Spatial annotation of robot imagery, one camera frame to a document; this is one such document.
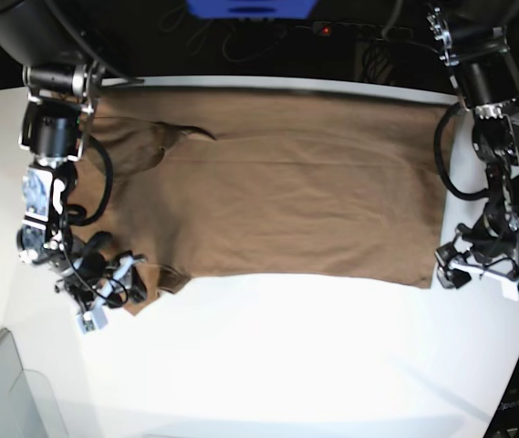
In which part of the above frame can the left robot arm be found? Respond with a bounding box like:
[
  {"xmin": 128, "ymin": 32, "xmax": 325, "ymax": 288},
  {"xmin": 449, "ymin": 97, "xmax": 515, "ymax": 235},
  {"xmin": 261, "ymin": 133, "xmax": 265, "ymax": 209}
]
[{"xmin": 427, "ymin": 1, "xmax": 519, "ymax": 293}]

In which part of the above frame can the power strip with red light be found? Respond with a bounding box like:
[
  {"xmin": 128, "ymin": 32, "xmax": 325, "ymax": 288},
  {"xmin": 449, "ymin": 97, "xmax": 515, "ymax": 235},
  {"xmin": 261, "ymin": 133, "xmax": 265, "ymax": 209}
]
[{"xmin": 308, "ymin": 21, "xmax": 414, "ymax": 40}]

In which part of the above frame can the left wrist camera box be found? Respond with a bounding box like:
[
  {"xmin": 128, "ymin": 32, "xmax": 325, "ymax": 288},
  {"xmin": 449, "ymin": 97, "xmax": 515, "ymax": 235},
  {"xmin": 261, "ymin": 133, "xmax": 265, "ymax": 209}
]
[{"xmin": 501, "ymin": 273, "xmax": 519, "ymax": 301}]

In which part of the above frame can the grey box at table corner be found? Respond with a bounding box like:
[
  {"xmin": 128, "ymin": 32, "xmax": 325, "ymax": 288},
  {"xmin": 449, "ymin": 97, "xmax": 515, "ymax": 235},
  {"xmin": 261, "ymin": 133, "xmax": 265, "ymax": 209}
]
[{"xmin": 0, "ymin": 328, "xmax": 69, "ymax": 437}]

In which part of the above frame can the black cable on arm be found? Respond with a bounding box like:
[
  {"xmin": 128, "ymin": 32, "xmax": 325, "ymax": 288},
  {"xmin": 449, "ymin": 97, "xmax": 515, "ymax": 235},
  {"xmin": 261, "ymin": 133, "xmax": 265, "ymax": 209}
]
[
  {"xmin": 65, "ymin": 136, "xmax": 117, "ymax": 228},
  {"xmin": 432, "ymin": 103, "xmax": 491, "ymax": 202}
]

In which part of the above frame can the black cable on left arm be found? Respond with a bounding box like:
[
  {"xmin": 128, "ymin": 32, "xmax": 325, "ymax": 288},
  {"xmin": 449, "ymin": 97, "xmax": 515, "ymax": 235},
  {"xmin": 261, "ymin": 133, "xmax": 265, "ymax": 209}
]
[{"xmin": 432, "ymin": 103, "xmax": 491, "ymax": 202}]

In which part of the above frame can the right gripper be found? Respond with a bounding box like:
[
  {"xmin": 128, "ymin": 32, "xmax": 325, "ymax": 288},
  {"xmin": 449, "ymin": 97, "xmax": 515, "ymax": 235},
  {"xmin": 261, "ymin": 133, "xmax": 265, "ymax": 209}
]
[{"xmin": 56, "ymin": 251, "xmax": 148, "ymax": 312}]

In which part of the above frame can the blue plastic bin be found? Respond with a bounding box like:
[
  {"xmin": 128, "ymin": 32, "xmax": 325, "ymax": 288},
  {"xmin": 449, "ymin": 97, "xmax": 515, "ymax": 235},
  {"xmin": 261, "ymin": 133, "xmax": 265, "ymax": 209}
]
[{"xmin": 186, "ymin": 0, "xmax": 317, "ymax": 19}]

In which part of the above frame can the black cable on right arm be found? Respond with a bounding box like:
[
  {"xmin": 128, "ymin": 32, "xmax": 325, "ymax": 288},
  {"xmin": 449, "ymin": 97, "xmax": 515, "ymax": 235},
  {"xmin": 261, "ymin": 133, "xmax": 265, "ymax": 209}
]
[{"xmin": 65, "ymin": 136, "xmax": 117, "ymax": 228}]

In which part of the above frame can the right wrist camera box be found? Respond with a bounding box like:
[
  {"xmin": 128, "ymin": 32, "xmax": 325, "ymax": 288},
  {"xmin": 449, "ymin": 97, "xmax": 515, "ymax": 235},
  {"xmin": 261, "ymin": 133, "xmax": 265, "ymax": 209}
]
[{"xmin": 75, "ymin": 307, "xmax": 108, "ymax": 335}]

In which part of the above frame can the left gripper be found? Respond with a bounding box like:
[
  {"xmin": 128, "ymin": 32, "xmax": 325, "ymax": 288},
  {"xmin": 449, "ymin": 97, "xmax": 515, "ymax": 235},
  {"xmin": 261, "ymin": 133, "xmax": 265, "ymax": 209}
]
[{"xmin": 434, "ymin": 224, "xmax": 519, "ymax": 288}]

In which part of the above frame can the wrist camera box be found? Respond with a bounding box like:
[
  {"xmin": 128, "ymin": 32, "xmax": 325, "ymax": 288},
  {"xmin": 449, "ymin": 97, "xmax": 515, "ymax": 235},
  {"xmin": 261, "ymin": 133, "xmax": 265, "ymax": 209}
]
[
  {"xmin": 501, "ymin": 273, "xmax": 519, "ymax": 301},
  {"xmin": 75, "ymin": 307, "xmax": 108, "ymax": 335}
]

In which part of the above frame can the brown t-shirt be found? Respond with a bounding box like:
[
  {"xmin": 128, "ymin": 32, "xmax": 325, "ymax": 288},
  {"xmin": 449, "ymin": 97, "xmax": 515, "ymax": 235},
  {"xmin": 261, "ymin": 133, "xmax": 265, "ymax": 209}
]
[{"xmin": 73, "ymin": 88, "xmax": 446, "ymax": 302}]

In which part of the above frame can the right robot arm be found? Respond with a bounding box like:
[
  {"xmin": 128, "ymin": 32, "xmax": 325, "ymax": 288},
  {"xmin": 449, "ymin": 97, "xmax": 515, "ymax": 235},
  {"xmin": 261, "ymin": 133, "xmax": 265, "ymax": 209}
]
[{"xmin": 0, "ymin": 1, "xmax": 147, "ymax": 318}]

